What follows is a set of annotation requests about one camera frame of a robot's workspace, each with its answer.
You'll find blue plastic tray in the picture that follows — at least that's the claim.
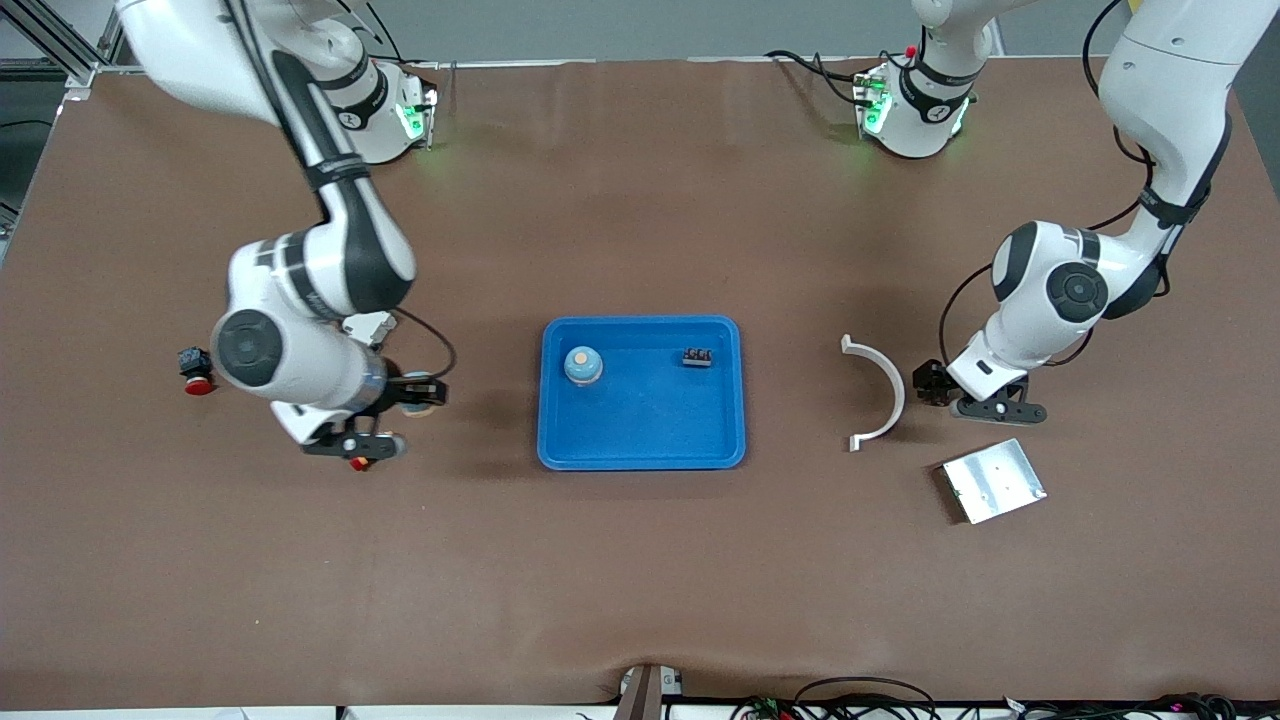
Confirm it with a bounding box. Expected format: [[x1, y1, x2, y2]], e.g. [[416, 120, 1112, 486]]
[[537, 316, 748, 472]]

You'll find white circuit breaker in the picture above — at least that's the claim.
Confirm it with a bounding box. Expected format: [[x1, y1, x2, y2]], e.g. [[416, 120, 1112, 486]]
[[342, 311, 397, 347]]

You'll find square aluminium plate block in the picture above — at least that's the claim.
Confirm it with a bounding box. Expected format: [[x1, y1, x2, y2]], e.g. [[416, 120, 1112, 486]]
[[940, 438, 1048, 526]]

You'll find red mushroom button blue base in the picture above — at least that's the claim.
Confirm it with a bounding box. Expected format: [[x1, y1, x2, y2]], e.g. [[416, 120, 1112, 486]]
[[177, 346, 216, 397]]

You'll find brown table mat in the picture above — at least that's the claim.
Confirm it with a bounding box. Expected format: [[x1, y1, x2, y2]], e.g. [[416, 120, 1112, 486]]
[[0, 55, 1280, 711]]

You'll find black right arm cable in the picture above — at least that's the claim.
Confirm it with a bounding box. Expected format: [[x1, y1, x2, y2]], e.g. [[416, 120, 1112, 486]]
[[393, 308, 458, 381]]

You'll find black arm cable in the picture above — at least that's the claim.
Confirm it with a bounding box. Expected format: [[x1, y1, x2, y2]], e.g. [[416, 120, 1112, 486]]
[[393, 308, 458, 381], [940, 262, 993, 371]]

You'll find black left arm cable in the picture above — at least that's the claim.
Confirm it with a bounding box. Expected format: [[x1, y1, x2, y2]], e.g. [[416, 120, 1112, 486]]
[[940, 262, 993, 371]]

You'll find white semicircular plastic bracket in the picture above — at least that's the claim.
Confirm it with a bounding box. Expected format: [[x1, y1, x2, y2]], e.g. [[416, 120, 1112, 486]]
[[840, 335, 907, 453]]

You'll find black looped cable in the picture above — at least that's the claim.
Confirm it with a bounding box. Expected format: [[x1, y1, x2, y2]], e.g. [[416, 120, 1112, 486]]
[[795, 677, 941, 720]]

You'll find black right base cable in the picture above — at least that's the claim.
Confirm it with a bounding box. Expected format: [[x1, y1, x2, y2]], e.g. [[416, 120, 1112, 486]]
[[362, 0, 441, 71]]

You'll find black base cable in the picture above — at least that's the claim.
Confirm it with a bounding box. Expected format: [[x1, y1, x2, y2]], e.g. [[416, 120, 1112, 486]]
[[362, 0, 441, 71], [765, 48, 869, 105]]

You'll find black left base cable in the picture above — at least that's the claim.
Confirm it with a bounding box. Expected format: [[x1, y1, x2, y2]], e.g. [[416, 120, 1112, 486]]
[[765, 48, 869, 105]]

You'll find metal table clamp bracket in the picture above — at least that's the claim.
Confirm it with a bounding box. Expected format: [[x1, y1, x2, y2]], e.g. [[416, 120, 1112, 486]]
[[613, 663, 687, 720]]

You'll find black cable bundle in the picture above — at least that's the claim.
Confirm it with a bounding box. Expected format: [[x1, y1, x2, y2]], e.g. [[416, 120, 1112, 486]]
[[1020, 693, 1243, 720]]

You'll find aluminium frame strut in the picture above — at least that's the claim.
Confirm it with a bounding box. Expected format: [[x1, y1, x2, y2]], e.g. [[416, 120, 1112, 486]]
[[0, 0, 131, 93]]

